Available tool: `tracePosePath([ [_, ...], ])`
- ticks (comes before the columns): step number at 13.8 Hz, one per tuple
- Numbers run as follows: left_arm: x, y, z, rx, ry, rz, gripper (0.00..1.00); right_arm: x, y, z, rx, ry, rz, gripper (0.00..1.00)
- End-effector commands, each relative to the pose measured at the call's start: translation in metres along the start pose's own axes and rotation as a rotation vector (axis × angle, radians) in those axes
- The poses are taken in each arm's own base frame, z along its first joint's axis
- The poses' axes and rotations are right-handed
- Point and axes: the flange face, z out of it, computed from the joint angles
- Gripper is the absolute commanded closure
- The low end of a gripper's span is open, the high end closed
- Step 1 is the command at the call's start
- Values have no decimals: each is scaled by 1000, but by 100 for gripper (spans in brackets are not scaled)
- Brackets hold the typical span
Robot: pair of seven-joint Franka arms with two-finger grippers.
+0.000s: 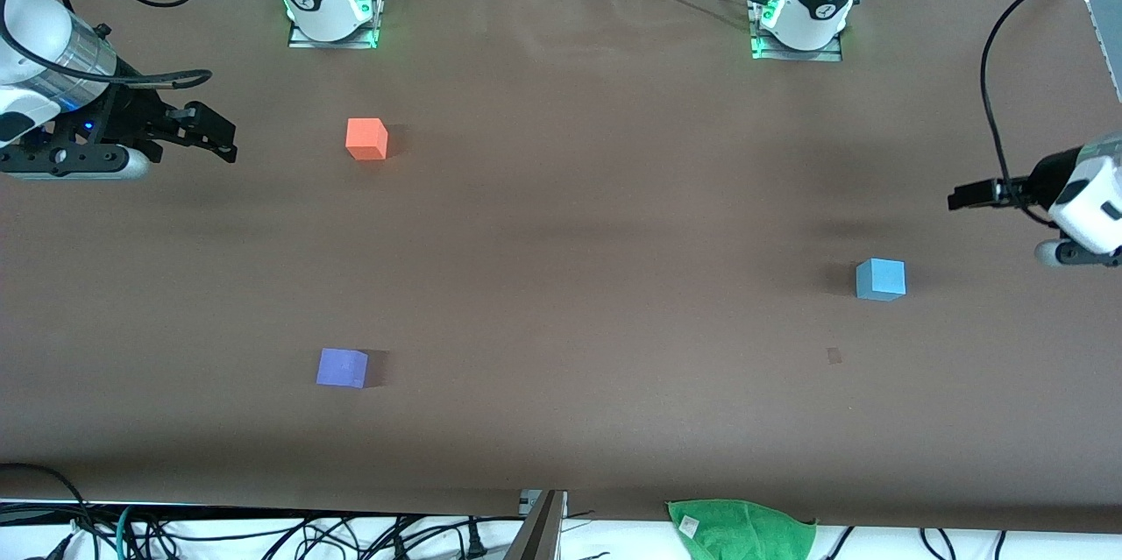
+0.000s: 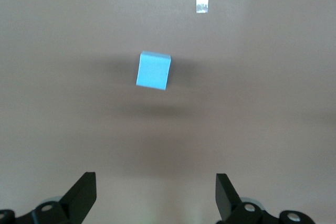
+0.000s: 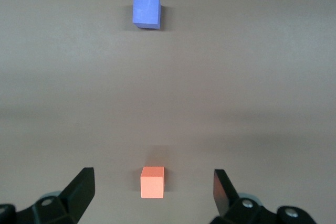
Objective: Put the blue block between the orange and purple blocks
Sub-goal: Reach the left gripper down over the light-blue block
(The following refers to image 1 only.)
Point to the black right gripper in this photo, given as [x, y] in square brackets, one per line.
[131, 115]

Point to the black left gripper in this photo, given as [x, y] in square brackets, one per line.
[1040, 180]

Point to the light blue foam cube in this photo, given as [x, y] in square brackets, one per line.
[878, 280]

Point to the orange foam cube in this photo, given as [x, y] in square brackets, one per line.
[365, 139]

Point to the purple foam cube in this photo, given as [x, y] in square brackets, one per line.
[340, 367]

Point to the green cloth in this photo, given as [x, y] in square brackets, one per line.
[745, 534]

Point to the white bracket on post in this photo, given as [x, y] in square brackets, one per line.
[529, 500]

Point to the grey metal post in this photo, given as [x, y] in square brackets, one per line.
[539, 538]

